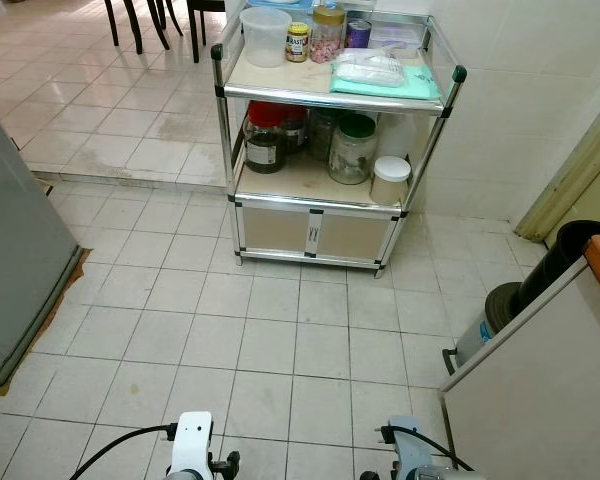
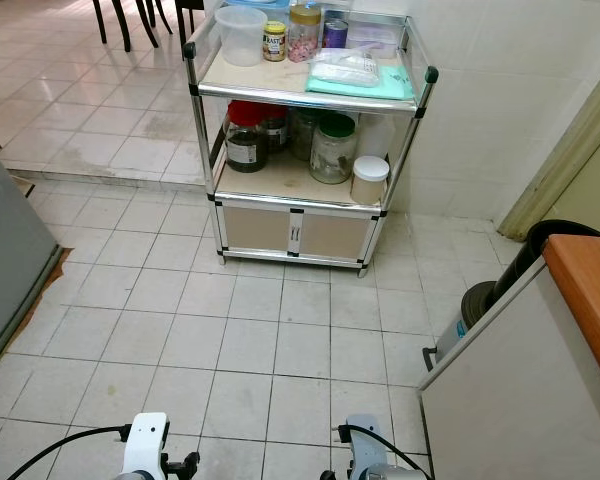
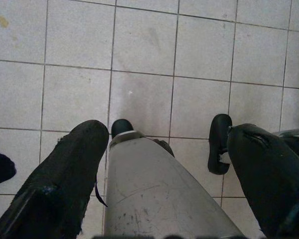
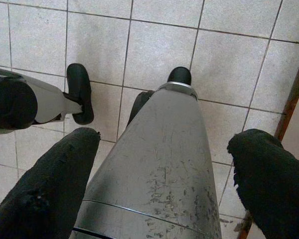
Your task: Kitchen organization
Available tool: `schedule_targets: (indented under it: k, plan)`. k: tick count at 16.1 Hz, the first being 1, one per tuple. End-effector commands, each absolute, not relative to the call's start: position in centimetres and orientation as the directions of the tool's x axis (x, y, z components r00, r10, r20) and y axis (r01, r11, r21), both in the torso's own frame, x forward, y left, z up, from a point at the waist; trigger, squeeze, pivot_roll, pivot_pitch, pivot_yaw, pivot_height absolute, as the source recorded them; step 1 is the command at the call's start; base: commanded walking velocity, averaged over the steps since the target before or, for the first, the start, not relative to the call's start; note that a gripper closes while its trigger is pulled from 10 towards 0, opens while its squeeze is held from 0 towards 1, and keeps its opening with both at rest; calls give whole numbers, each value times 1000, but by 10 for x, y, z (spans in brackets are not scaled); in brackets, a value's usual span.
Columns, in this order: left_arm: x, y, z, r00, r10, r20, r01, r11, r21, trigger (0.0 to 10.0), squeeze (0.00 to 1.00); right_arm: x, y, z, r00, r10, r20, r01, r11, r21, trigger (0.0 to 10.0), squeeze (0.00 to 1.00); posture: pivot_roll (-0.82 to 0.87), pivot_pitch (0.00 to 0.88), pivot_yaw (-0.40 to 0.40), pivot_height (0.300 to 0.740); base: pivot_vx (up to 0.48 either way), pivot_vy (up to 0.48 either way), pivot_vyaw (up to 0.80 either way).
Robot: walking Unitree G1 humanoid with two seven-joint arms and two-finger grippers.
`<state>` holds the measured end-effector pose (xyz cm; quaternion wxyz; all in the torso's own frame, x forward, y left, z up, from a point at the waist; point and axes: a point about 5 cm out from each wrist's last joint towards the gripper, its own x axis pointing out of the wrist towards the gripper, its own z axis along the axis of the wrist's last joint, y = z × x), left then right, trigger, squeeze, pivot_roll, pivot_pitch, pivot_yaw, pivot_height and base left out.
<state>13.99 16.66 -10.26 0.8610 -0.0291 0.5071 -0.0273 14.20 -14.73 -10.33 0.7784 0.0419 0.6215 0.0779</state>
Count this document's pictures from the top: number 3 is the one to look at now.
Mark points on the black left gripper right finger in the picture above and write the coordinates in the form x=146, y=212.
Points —
x=269, y=179

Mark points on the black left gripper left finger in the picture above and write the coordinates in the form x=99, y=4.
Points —
x=59, y=174

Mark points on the dark rounded object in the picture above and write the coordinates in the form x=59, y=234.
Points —
x=1, y=169

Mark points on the silver black right robot leg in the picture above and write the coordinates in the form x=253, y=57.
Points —
x=218, y=139

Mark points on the silver black robot leg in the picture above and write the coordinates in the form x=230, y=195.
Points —
x=144, y=186
x=218, y=139

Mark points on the silver black left robot leg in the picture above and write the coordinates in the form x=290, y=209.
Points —
x=144, y=186

